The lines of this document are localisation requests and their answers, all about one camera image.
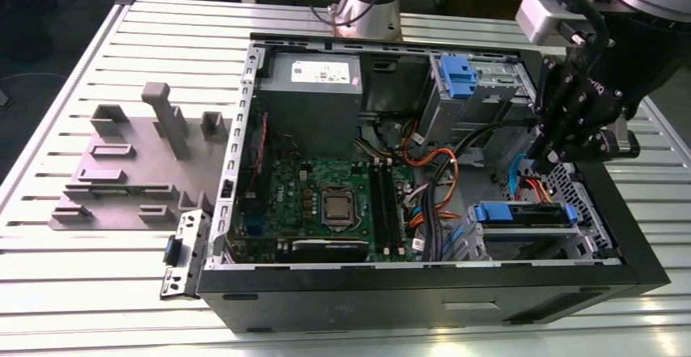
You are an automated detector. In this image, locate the silver disk bay cage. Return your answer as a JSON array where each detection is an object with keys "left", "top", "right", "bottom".
[{"left": 467, "top": 201, "right": 621, "bottom": 261}]

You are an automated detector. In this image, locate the silver optical drive bay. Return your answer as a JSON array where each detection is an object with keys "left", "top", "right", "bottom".
[{"left": 423, "top": 53, "right": 541, "bottom": 142}]

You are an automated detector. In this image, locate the red black twisted wire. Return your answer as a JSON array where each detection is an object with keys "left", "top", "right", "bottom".
[{"left": 251, "top": 112, "right": 271, "bottom": 198}]

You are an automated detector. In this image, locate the grey parts rack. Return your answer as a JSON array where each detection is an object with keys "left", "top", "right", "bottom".
[{"left": 48, "top": 83, "right": 236, "bottom": 232}]

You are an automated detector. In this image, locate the black RAM slot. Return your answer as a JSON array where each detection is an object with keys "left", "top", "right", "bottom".
[
  {"left": 382, "top": 156, "right": 407, "bottom": 255},
  {"left": 368, "top": 156, "right": 394, "bottom": 255}
]

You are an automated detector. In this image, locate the blue data wire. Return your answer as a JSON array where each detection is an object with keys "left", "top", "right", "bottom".
[{"left": 507, "top": 152, "right": 541, "bottom": 202}]

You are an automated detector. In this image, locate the blue plastic bay latch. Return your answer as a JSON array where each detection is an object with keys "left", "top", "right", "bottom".
[{"left": 439, "top": 55, "right": 479, "bottom": 100}]

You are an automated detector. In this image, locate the black graphics card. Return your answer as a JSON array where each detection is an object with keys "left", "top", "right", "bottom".
[{"left": 275, "top": 237, "right": 371, "bottom": 264}]

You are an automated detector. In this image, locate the hard disk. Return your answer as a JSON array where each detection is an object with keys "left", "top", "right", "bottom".
[{"left": 474, "top": 202, "right": 579, "bottom": 228}]

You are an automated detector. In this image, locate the grey power supply unit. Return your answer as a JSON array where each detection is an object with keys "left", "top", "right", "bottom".
[{"left": 252, "top": 51, "right": 364, "bottom": 159}]

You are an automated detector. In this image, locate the silver expansion slot bracket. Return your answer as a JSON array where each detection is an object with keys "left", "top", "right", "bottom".
[{"left": 159, "top": 207, "right": 212, "bottom": 301}]

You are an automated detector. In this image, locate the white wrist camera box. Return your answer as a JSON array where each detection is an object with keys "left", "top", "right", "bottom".
[{"left": 515, "top": 0, "right": 595, "bottom": 45}]

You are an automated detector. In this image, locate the green RAM stick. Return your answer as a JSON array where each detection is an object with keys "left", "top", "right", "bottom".
[{"left": 91, "top": 186, "right": 148, "bottom": 197}]

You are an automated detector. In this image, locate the silver CPU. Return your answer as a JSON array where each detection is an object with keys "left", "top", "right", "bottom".
[{"left": 322, "top": 194, "right": 355, "bottom": 219}]

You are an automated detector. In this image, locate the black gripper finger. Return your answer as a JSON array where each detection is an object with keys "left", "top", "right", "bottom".
[
  {"left": 542, "top": 80, "right": 643, "bottom": 174},
  {"left": 526, "top": 55, "right": 577, "bottom": 174}
]

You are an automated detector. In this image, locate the black PC case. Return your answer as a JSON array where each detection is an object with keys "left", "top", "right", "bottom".
[{"left": 195, "top": 31, "right": 674, "bottom": 334}]

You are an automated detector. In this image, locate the green motherboard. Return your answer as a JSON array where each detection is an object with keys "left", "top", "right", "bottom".
[{"left": 231, "top": 156, "right": 429, "bottom": 263}]

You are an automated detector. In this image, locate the CPU socket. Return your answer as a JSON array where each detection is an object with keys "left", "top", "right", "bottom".
[{"left": 316, "top": 185, "right": 362, "bottom": 232}]

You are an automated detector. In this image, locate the power wire with black connector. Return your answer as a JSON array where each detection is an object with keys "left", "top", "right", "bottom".
[{"left": 518, "top": 176, "right": 558, "bottom": 210}]

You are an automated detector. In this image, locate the orange yellow wire bundle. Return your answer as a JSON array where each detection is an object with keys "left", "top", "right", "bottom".
[{"left": 402, "top": 146, "right": 466, "bottom": 232}]

